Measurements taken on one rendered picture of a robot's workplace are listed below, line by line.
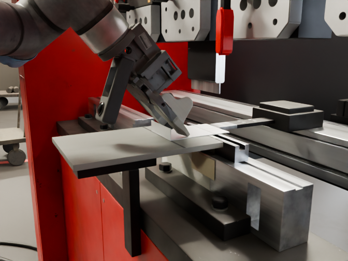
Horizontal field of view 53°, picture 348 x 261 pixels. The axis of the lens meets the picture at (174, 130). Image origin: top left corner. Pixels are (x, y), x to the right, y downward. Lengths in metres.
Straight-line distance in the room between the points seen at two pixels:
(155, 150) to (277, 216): 0.21
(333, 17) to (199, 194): 0.37
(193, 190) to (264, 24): 0.32
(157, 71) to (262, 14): 0.21
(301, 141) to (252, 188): 0.29
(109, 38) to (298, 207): 0.38
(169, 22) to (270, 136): 0.38
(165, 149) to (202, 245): 0.16
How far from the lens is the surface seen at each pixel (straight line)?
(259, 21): 0.50
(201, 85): 0.70
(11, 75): 8.20
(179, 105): 0.62
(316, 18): 0.50
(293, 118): 0.79
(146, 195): 0.71
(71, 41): 1.45
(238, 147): 0.60
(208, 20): 0.63
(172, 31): 0.70
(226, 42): 0.51
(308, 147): 0.82
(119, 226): 0.81
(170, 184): 0.68
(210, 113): 1.10
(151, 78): 0.61
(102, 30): 0.56
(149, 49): 0.61
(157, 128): 0.67
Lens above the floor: 1.16
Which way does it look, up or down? 14 degrees down
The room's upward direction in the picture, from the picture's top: straight up
